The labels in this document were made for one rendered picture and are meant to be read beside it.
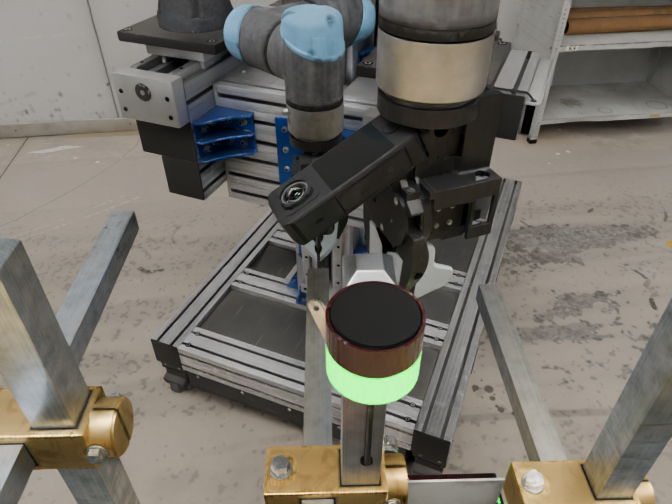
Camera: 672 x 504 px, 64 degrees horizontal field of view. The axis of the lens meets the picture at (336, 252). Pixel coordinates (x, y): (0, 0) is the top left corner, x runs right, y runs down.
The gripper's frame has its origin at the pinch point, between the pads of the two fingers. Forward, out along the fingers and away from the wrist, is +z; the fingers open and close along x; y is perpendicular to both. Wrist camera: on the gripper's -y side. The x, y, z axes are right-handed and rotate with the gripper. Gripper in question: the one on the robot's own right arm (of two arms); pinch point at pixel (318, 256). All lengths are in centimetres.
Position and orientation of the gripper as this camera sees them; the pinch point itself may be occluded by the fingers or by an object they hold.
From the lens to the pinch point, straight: 83.9
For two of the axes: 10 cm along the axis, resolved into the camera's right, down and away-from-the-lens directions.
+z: 0.0, 7.8, 6.2
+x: -10.0, 0.2, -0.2
